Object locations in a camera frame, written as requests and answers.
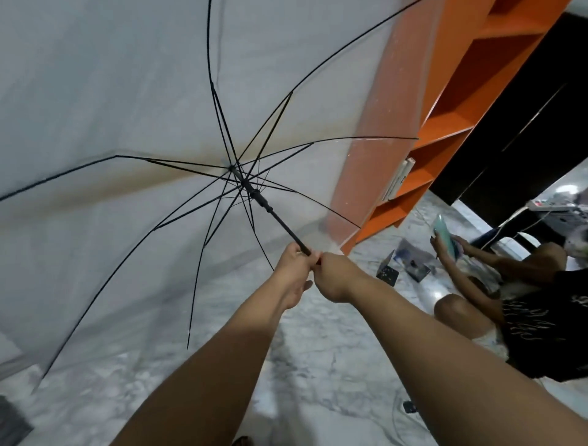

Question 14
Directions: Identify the person's left hand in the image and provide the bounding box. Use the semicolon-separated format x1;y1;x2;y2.
273;242;321;312

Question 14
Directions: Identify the person's left forearm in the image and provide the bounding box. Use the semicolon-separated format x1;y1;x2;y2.
110;284;304;446

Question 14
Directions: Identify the blue grey picture book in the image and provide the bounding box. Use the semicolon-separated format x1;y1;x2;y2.
394;238;437;283

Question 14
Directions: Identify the person's right forearm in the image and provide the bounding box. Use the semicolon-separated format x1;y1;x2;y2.
349;273;588;446

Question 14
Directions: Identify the orange wooden bookshelf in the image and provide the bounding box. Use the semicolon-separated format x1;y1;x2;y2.
328;0;573;256

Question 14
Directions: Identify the blue handled transparent umbrella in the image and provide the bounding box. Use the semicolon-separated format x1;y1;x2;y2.
0;0;444;396

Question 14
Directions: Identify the black small box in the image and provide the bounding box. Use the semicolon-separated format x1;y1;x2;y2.
376;250;400;287

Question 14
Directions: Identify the black cabinet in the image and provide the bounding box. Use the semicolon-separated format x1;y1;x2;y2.
429;13;588;240

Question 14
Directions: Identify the white book black lettering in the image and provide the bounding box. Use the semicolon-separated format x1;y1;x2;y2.
396;157;417;189

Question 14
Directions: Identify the teal booklet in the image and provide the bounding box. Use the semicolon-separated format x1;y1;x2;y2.
433;214;461;261

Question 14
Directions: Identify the person's right hand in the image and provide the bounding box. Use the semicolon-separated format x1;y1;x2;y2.
314;253;366;304

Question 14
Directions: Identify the white power strip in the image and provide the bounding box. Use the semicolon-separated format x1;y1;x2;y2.
526;197;576;213

